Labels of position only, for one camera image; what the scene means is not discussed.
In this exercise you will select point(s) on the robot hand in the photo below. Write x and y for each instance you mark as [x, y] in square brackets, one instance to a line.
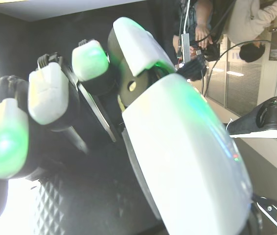
[177, 147]

